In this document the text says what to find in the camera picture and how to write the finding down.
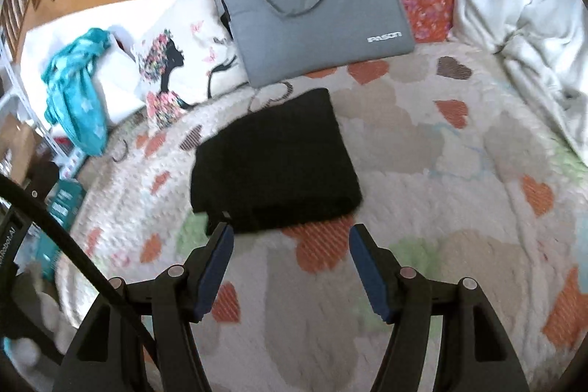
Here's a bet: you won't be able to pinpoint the white metal rack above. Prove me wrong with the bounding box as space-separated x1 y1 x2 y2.
0 36 62 172

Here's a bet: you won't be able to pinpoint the grey laptop bag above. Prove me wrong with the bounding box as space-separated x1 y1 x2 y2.
219 0 416 89

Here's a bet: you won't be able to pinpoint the teal cloth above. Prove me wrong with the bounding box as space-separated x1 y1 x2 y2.
40 28 113 157

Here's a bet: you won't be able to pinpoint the black pants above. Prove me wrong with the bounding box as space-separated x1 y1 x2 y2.
190 88 363 235

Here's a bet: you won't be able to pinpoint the white cushion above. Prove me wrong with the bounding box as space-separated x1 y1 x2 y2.
18 0 184 131

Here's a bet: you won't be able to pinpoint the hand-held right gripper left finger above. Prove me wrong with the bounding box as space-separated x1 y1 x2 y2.
51 221 236 392

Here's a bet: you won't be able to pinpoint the teal box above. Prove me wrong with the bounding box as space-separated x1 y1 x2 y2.
45 180 86 233

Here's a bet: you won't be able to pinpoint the heart pattern quilt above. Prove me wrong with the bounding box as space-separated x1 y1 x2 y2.
55 40 588 392

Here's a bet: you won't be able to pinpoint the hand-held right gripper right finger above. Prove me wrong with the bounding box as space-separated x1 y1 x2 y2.
348 223 531 392

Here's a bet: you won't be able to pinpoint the white printed pillow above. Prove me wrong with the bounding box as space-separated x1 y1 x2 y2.
131 0 251 131

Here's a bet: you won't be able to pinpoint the black braided cable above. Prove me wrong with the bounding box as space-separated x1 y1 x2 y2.
0 178 159 374

